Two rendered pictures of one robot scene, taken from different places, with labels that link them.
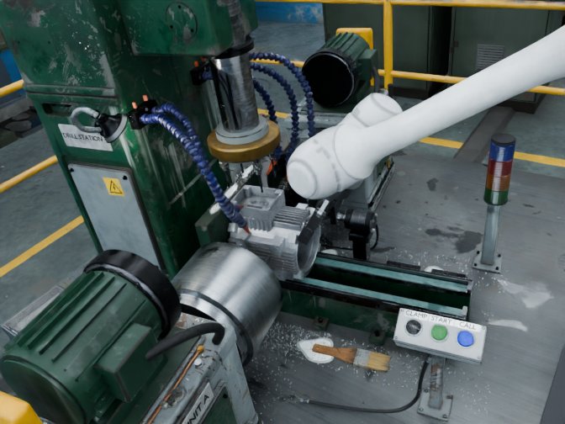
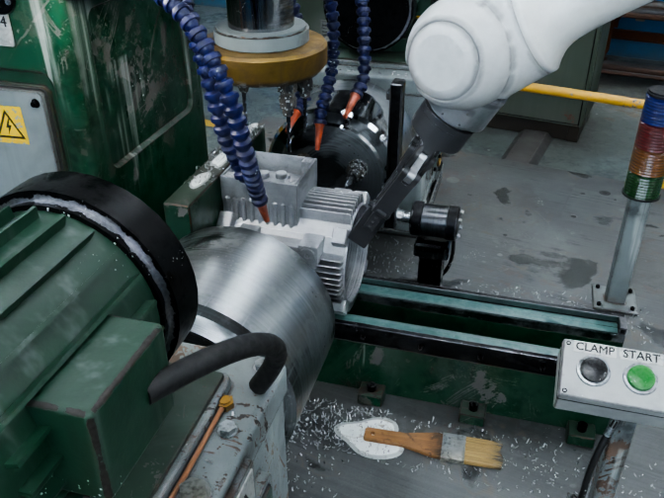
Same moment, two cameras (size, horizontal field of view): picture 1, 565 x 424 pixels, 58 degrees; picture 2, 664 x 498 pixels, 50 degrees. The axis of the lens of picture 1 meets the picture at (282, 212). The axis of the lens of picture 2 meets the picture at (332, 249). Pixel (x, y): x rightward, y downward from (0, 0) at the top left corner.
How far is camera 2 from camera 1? 0.38 m
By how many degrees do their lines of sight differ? 12
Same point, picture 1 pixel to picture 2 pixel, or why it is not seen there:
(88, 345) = (18, 352)
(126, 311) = (97, 291)
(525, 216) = (649, 239)
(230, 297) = (260, 316)
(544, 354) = not seen: outside the picture
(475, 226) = (582, 252)
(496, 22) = not seen: hidden behind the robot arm
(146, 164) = (82, 77)
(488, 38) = not seen: hidden behind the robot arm
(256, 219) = (272, 203)
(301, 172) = (450, 42)
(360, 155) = (559, 16)
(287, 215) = (327, 200)
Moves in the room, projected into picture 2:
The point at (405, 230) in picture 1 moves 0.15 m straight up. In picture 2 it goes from (478, 256) to (486, 193)
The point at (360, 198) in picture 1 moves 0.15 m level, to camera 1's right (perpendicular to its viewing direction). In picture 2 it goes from (406, 205) to (471, 197)
